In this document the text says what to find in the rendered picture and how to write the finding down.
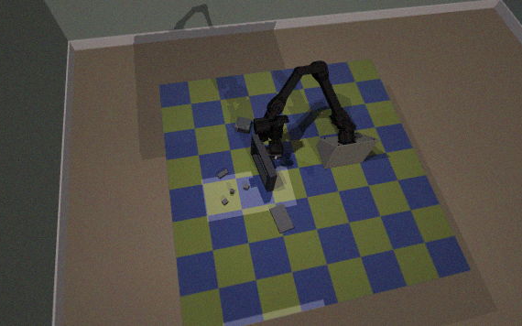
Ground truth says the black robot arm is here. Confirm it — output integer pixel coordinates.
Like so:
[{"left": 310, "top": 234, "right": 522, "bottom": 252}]
[{"left": 254, "top": 60, "right": 356, "bottom": 145}]

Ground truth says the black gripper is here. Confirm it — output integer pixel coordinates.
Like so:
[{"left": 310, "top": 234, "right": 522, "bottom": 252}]
[{"left": 268, "top": 129, "right": 284, "bottom": 155}]

